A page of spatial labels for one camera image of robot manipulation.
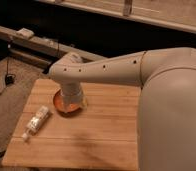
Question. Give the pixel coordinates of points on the beige cylindrical gripper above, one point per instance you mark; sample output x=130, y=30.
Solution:
x=72, y=93

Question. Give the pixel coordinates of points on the small clear plastic bottle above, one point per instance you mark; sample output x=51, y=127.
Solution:
x=36, y=122

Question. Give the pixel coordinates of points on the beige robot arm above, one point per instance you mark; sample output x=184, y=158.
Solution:
x=166, y=124

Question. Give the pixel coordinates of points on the orange ceramic bowl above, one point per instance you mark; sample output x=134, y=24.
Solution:
x=72, y=110

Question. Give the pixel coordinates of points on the wooden board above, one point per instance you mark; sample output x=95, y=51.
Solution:
x=103, y=136

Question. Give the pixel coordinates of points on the long wooden beam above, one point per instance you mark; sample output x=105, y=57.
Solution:
x=43, y=46

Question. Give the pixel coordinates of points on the wooden post bracket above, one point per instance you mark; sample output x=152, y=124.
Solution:
x=127, y=8

